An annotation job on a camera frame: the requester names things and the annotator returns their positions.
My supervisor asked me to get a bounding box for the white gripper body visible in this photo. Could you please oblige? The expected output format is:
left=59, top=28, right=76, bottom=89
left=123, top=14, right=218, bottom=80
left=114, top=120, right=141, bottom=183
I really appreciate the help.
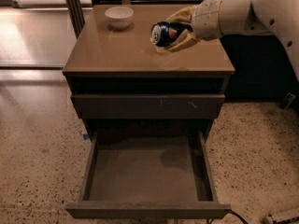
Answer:
left=191, top=0, right=222, bottom=41

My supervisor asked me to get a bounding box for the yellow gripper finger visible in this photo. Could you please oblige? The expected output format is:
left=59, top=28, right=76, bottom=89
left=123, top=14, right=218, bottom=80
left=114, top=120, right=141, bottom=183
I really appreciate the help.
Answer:
left=166, top=5, right=198, bottom=24
left=164, top=30, right=198, bottom=52

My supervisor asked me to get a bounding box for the blue pepsi can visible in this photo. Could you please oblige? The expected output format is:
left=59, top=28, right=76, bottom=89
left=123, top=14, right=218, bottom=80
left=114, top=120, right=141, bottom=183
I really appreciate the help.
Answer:
left=150, top=21, right=192, bottom=47

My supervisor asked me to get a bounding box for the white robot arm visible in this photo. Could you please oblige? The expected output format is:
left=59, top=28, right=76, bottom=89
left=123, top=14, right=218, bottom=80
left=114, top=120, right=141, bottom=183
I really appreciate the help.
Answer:
left=166, top=0, right=299, bottom=78

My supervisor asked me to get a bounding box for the closed top drawer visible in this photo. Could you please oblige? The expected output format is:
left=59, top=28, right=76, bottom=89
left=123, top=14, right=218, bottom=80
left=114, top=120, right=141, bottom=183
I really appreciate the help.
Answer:
left=71, top=94, right=224, bottom=119

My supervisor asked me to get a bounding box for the brown drawer cabinet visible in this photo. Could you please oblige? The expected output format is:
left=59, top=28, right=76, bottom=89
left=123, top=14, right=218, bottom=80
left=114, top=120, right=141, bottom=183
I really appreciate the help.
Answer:
left=63, top=5, right=234, bottom=134

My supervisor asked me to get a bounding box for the clear plastic water bottle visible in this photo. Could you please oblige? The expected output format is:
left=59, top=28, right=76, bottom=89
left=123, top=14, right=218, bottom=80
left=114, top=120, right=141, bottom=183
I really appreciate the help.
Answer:
left=155, top=46, right=170, bottom=54

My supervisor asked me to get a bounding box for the white ceramic bowl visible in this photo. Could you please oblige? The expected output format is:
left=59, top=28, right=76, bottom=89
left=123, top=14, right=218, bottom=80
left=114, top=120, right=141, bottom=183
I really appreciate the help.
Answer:
left=105, top=6, right=134, bottom=30

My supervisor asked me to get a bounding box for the blue tape piece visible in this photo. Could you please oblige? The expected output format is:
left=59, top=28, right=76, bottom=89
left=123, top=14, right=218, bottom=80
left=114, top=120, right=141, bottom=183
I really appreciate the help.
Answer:
left=83, top=133, right=90, bottom=140

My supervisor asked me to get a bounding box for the white power strip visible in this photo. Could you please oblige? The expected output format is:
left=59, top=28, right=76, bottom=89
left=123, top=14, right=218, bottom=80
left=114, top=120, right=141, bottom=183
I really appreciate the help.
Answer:
left=263, top=207, right=299, bottom=224

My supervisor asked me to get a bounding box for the metal frame post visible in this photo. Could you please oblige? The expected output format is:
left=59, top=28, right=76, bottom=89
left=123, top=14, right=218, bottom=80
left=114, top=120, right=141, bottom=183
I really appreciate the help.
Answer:
left=65, top=0, right=85, bottom=37

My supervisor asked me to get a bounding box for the black cable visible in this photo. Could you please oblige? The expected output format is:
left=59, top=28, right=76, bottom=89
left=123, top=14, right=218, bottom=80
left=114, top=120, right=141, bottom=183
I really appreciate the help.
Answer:
left=206, top=210, right=249, bottom=224

